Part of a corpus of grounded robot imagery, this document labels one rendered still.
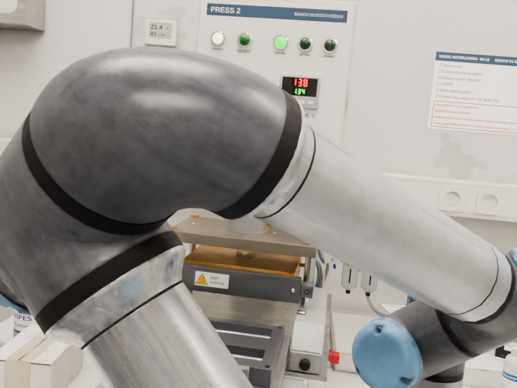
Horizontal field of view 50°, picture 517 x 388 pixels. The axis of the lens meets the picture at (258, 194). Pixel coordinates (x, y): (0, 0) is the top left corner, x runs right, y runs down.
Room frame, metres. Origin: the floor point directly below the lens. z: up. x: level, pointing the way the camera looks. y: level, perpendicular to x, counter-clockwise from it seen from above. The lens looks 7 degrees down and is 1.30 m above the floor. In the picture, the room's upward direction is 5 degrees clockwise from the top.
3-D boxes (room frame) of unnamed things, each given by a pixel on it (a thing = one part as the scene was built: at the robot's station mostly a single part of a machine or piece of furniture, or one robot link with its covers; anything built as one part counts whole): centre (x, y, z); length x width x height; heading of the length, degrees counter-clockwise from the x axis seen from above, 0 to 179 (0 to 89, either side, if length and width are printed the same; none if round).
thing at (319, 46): (1.21, -0.01, 1.25); 0.33 x 0.16 x 0.64; 82
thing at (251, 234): (1.06, -0.01, 1.08); 0.31 x 0.24 x 0.13; 82
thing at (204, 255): (1.03, 0.01, 1.07); 0.22 x 0.17 x 0.10; 82
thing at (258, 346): (0.78, 0.05, 0.98); 0.20 x 0.17 x 0.03; 82
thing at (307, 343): (0.94, -0.11, 0.96); 0.26 x 0.05 x 0.07; 172
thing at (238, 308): (1.07, 0.01, 0.93); 0.46 x 0.35 x 0.01; 172
